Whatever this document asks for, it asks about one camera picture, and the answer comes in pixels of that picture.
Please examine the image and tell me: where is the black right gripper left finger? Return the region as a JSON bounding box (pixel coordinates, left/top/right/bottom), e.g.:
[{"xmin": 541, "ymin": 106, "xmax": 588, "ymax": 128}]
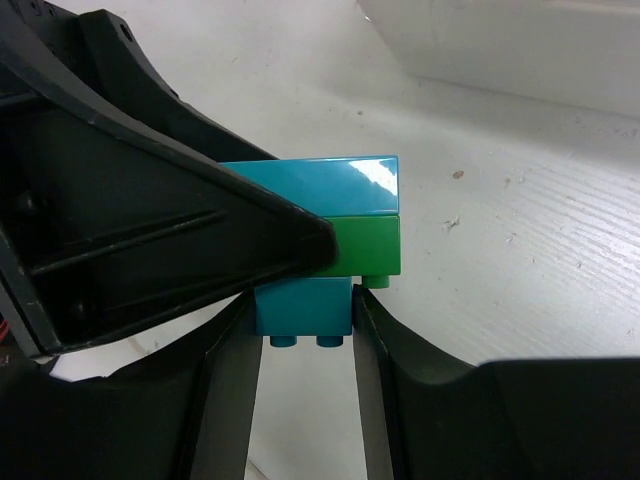
[{"xmin": 1, "ymin": 294, "xmax": 262, "ymax": 479}]

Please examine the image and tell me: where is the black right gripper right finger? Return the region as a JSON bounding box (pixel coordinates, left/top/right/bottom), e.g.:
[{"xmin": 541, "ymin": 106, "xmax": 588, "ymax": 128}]
[{"xmin": 352, "ymin": 287, "xmax": 639, "ymax": 479}]

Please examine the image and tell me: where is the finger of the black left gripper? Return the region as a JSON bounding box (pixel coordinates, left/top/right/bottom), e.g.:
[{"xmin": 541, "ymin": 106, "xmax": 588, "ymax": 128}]
[{"xmin": 1, "ymin": 1, "xmax": 338, "ymax": 359}]

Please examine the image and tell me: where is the white divided plastic container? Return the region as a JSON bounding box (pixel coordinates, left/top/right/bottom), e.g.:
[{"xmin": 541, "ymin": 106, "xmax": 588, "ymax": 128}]
[{"xmin": 359, "ymin": 0, "xmax": 639, "ymax": 117}]

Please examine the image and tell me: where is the green lego brick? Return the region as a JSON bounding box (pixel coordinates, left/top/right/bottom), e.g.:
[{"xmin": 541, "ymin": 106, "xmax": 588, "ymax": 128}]
[{"xmin": 316, "ymin": 215, "xmax": 402, "ymax": 289}]

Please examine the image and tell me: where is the long teal lego brick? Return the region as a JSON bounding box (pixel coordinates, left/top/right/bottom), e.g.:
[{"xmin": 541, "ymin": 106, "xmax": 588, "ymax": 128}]
[{"xmin": 224, "ymin": 156, "xmax": 399, "ymax": 217}]

